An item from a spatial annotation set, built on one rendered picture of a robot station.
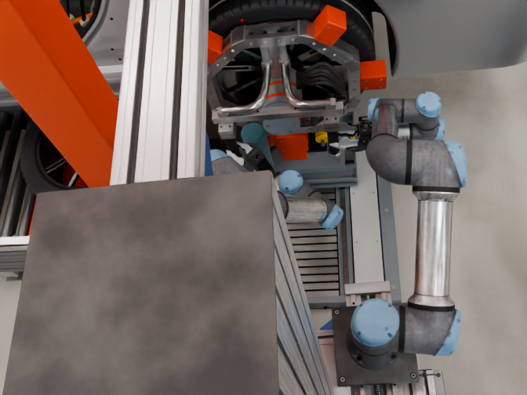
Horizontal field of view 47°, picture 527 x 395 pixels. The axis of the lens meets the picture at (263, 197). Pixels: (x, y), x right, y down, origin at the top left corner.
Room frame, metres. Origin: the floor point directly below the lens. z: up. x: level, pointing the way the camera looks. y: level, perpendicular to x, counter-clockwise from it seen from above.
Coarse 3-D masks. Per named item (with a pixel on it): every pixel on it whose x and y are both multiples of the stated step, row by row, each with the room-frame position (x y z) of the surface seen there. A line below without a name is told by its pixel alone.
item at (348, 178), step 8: (352, 112) 1.62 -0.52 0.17; (344, 120) 1.60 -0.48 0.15; (352, 120) 1.58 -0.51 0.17; (344, 136) 1.52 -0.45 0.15; (344, 152) 1.43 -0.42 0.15; (352, 152) 1.42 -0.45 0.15; (248, 160) 1.54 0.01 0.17; (352, 160) 1.36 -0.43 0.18; (352, 168) 1.33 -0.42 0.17; (304, 176) 1.38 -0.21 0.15; (312, 176) 1.37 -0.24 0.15; (320, 176) 1.35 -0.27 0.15; (328, 176) 1.34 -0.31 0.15; (336, 176) 1.33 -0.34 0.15; (344, 176) 1.31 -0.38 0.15; (352, 176) 1.30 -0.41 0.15; (312, 184) 1.33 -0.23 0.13; (320, 184) 1.32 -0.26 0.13; (328, 184) 1.31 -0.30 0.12; (336, 184) 1.30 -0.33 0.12; (344, 184) 1.29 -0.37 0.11; (352, 184) 1.28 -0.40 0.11
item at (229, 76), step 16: (288, 48) 1.42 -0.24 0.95; (304, 48) 1.42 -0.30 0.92; (240, 64) 1.47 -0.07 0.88; (256, 64) 1.46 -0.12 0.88; (304, 64) 1.41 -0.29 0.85; (336, 64) 1.38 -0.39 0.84; (224, 80) 1.52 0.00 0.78; (240, 80) 1.56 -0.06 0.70; (256, 80) 1.46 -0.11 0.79; (240, 96) 1.49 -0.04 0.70; (256, 96) 1.50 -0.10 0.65; (304, 96) 1.45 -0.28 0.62; (320, 96) 1.40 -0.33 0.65
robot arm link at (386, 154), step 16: (368, 112) 1.05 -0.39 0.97; (384, 112) 0.98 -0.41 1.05; (400, 112) 1.01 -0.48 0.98; (384, 128) 0.88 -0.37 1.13; (368, 144) 0.83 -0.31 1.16; (384, 144) 0.78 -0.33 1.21; (400, 144) 0.76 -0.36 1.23; (368, 160) 0.79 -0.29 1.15; (384, 160) 0.74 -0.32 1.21; (400, 160) 0.72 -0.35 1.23; (384, 176) 0.72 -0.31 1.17; (400, 176) 0.69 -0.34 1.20
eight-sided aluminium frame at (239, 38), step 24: (264, 24) 1.39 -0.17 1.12; (288, 24) 1.36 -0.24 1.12; (312, 24) 1.34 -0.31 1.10; (240, 48) 1.36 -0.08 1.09; (312, 48) 1.29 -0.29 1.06; (336, 48) 1.28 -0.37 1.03; (216, 72) 1.39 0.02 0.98; (216, 96) 1.40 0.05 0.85; (360, 96) 1.26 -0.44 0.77; (312, 120) 1.33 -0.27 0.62
